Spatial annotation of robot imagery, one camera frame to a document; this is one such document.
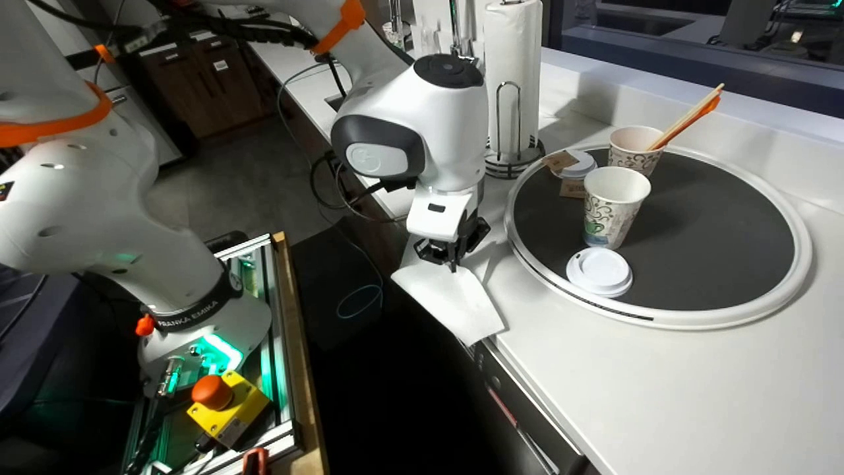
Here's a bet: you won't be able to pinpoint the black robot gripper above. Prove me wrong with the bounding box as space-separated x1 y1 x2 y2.
405 190 491 265

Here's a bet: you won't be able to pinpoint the torn paper towel sheet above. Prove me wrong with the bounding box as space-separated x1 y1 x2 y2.
389 258 504 345

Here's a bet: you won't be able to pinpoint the white paper towel roll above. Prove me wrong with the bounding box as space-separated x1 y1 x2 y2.
483 0 542 132

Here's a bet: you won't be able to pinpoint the brown sugar packets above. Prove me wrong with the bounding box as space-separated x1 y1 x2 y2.
542 148 595 199

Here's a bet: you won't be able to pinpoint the white plastic cup lid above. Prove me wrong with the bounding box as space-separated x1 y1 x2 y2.
563 248 633 298

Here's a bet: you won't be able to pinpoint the printed paper coffee cup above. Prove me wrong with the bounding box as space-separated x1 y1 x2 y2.
583 166 652 248

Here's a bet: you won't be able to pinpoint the paper cup with sticks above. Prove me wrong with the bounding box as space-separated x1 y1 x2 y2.
607 125 661 178

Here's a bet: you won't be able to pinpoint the round black white tray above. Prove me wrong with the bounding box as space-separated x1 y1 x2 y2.
505 151 813 331

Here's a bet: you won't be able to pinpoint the wooden cabinet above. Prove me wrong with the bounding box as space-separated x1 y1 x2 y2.
123 38 265 140

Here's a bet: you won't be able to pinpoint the yellow emergency stop box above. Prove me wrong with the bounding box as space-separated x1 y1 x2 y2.
186 372 268 448

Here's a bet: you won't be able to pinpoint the black wire towel holder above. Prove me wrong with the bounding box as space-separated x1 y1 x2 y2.
485 83 545 181

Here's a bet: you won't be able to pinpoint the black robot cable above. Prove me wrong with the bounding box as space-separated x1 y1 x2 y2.
274 51 418 223

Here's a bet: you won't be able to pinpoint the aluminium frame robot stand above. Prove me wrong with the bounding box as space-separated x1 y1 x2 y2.
120 232 327 475

